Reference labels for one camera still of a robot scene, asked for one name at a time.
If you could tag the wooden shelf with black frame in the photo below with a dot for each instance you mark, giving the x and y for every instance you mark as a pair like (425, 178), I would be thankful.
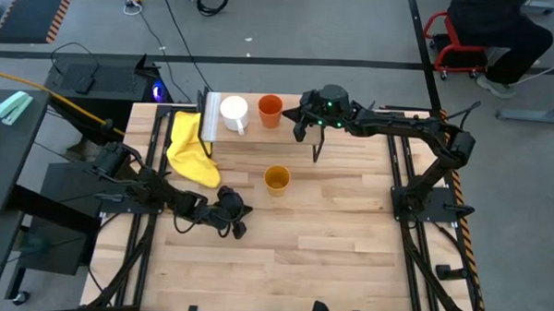
(264, 134)

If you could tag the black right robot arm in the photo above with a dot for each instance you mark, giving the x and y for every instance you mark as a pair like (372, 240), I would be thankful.
(398, 125)

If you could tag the orange black hazard tape strip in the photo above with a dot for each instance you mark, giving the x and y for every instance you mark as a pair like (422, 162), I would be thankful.
(468, 245)

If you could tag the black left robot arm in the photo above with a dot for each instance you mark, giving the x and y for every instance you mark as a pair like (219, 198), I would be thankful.
(155, 190)

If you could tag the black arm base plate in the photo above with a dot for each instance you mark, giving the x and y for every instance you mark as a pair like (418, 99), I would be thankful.
(132, 208)
(437, 202)

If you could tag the grey desk leg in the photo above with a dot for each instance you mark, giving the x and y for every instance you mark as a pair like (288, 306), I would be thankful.
(537, 113)

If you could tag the orange plastic cup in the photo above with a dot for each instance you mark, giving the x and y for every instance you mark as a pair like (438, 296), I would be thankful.
(269, 110)

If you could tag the black computer tower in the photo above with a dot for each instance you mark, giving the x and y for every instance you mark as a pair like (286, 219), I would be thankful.
(113, 83)

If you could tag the red rolling stool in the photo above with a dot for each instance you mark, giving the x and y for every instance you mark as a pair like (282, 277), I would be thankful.
(452, 46)

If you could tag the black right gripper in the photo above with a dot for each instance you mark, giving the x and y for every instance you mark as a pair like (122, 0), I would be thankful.
(329, 106)

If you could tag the yellow plastic cup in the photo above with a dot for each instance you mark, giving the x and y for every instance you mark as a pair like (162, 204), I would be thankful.
(276, 179)

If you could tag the black mat with orange stripes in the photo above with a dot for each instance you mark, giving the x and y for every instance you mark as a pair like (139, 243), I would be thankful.
(32, 10)

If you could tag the white ceramic mug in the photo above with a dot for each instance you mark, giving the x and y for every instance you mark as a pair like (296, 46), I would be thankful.
(234, 111)

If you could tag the black aluminium table frame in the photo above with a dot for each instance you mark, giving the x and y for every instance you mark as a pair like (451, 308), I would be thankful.
(144, 261)
(414, 271)

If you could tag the black side desk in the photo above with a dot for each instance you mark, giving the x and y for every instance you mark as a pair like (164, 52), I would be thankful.
(9, 160)

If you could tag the person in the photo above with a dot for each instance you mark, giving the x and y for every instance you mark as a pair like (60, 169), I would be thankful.
(498, 29)

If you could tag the black table-level camera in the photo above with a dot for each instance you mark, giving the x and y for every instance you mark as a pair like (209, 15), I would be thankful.
(320, 310)

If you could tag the mint green stapler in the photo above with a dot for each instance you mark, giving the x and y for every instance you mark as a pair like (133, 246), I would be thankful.
(13, 107)

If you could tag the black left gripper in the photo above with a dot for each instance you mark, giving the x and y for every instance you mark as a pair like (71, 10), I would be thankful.
(231, 207)

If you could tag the yellow cloth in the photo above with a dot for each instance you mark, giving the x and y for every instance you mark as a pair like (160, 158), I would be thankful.
(189, 152)

